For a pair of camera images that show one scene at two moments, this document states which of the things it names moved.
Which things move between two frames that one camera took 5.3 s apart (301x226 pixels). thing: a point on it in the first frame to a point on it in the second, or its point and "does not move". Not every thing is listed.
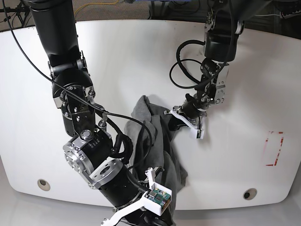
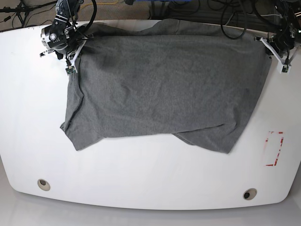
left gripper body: (147, 212) to (67, 41)
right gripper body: (194, 122) to (282, 41)
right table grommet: (249, 194) does not move
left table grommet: (43, 185) does not move
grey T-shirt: (154, 144) to (202, 82)
